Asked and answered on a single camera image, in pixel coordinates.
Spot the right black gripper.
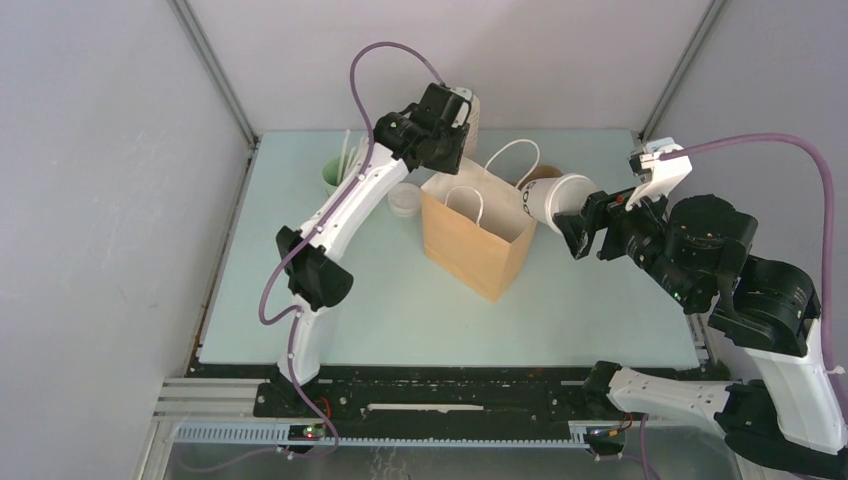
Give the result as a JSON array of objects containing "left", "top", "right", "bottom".
[{"left": 552, "top": 173, "right": 696, "bottom": 305}]

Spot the stack of paper cups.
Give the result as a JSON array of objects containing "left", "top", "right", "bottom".
[{"left": 463, "top": 95, "right": 480, "bottom": 158}]

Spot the single white paper cup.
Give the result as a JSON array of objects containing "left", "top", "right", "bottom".
[{"left": 520, "top": 173, "right": 599, "bottom": 234}]

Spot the brown pulp cup carrier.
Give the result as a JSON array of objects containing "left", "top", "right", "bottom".
[{"left": 516, "top": 165, "right": 562, "bottom": 190}]

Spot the white plastic lids stack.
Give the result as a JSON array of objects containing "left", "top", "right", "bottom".
[{"left": 387, "top": 182, "right": 422, "bottom": 218}]

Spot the brown paper bag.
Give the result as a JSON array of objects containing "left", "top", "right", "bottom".
[{"left": 421, "top": 138, "right": 541, "bottom": 302}]

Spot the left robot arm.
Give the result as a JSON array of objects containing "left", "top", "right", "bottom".
[{"left": 276, "top": 83, "right": 474, "bottom": 417}]

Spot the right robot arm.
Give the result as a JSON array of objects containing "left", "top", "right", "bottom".
[{"left": 552, "top": 191, "right": 847, "bottom": 479}]

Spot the wrapped white straws bundle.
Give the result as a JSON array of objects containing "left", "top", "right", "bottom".
[{"left": 335, "top": 130, "right": 369, "bottom": 186}]

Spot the green straw holder cup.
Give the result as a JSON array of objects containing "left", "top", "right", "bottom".
[{"left": 322, "top": 156, "right": 346, "bottom": 196}]

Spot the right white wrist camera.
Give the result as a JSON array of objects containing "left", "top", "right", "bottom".
[{"left": 625, "top": 137, "right": 692, "bottom": 211}]

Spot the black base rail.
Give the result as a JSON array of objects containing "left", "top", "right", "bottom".
[{"left": 152, "top": 362, "right": 757, "bottom": 458}]

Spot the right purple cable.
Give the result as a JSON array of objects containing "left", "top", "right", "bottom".
[{"left": 665, "top": 133, "right": 848, "bottom": 425}]

